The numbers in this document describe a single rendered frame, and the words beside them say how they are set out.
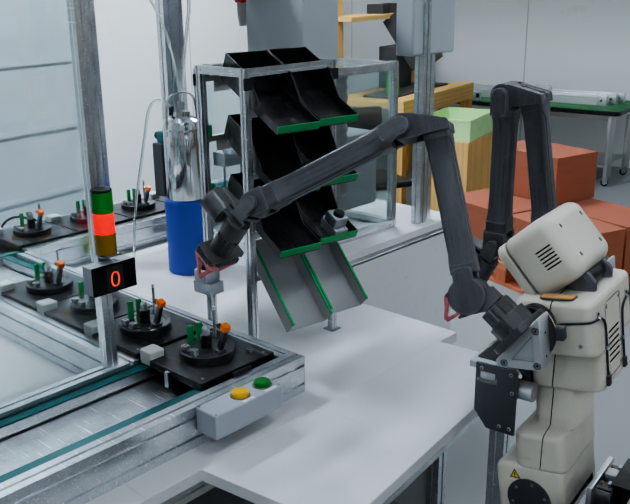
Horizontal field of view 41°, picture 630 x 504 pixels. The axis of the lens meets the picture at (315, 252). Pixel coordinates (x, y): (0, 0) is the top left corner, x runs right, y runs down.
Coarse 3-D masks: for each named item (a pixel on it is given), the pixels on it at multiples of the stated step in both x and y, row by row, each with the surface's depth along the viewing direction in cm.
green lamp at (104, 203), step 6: (90, 192) 194; (108, 192) 194; (90, 198) 195; (96, 198) 193; (102, 198) 193; (108, 198) 194; (96, 204) 193; (102, 204) 193; (108, 204) 194; (96, 210) 194; (102, 210) 194; (108, 210) 194
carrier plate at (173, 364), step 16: (176, 352) 215; (240, 352) 215; (256, 352) 215; (272, 352) 215; (160, 368) 208; (176, 368) 206; (192, 368) 206; (208, 368) 206; (224, 368) 206; (240, 368) 207; (192, 384) 200; (208, 384) 200
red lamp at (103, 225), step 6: (96, 216) 194; (102, 216) 194; (108, 216) 195; (96, 222) 195; (102, 222) 195; (108, 222) 195; (114, 222) 197; (96, 228) 195; (102, 228) 195; (108, 228) 196; (114, 228) 197; (96, 234) 196; (102, 234) 195; (108, 234) 196
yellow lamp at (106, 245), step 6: (114, 234) 197; (96, 240) 197; (102, 240) 196; (108, 240) 196; (114, 240) 198; (96, 246) 197; (102, 246) 196; (108, 246) 197; (114, 246) 198; (96, 252) 198; (102, 252) 197; (108, 252) 197; (114, 252) 198
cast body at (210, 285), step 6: (204, 264) 206; (204, 270) 205; (216, 270) 206; (204, 276) 204; (210, 276) 205; (216, 276) 206; (198, 282) 207; (204, 282) 205; (210, 282) 206; (216, 282) 205; (222, 282) 207; (198, 288) 207; (204, 288) 206; (210, 288) 204; (216, 288) 205; (222, 288) 207; (210, 294) 205
